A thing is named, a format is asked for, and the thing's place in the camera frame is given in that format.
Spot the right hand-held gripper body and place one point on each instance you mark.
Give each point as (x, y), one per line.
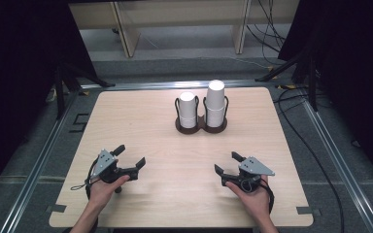
(254, 166)

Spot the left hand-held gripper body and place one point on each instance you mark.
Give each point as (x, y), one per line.
(105, 163)

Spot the dark brown double cup holder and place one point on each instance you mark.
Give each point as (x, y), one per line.
(200, 127)

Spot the white paper cup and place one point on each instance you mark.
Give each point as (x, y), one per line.
(187, 103)

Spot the person's left hand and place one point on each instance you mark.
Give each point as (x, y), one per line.
(102, 192)

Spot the person's right hand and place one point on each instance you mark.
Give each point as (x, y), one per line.
(255, 202)

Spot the tall stack of white cups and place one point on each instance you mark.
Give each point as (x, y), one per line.
(215, 103)

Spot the grey tape strip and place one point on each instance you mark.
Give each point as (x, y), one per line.
(306, 210)
(58, 208)

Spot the black tripod stand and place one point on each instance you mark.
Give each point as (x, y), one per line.
(311, 84)
(60, 93)

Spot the black curtain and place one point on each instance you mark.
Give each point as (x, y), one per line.
(356, 81)
(16, 81)

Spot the aluminium floor rail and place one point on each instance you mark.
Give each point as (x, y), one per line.
(162, 85)
(35, 168)
(343, 168)

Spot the beige wooden bench frame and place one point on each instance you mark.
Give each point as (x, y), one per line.
(129, 35)

